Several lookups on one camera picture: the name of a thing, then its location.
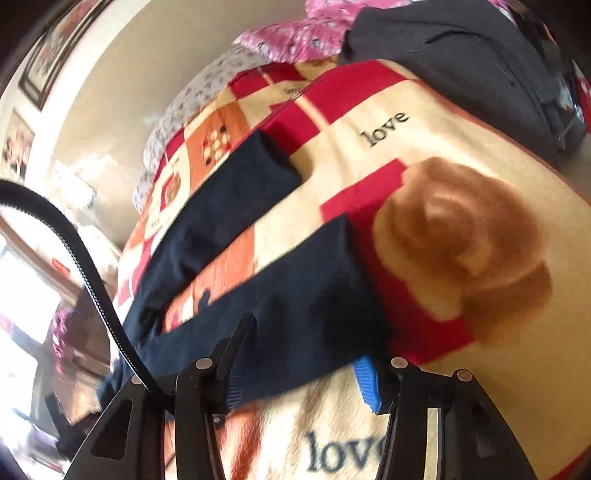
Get dark grey jacket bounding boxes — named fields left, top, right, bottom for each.
left=339, top=1, right=586, bottom=165

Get dark navy pants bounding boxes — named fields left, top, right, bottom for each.
left=123, top=132, right=388, bottom=407

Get pink penguin print garment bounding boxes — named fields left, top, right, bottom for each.
left=235, top=1, right=523, bottom=66

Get red orange patchwork love blanket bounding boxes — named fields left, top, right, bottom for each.
left=115, top=60, right=590, bottom=479

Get floral white pillow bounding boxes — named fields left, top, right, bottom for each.
left=132, top=46, right=270, bottom=214

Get dark framed wall picture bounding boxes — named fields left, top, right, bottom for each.
left=19, top=0, right=112, bottom=110

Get black ribbed cable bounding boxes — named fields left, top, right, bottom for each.
left=0, top=178, right=164, bottom=399

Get small wall picture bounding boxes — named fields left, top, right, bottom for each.
left=1, top=109, right=35, bottom=184

